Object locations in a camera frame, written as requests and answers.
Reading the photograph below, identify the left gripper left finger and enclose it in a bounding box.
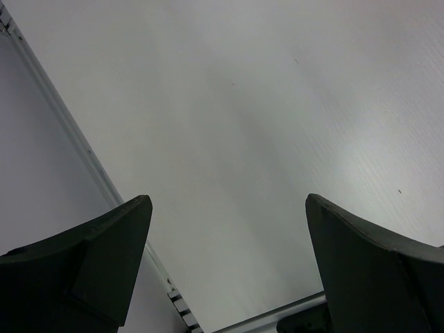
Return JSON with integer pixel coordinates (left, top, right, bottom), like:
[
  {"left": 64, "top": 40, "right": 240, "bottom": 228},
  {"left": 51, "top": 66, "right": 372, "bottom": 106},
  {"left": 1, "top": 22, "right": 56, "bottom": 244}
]
[{"left": 1, "top": 195, "right": 153, "bottom": 332}]

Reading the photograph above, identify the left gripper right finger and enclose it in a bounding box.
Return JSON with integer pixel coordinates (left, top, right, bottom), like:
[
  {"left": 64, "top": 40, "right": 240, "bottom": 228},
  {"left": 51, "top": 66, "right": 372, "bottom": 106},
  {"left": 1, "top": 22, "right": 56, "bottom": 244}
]
[{"left": 305, "top": 194, "right": 443, "bottom": 332}]

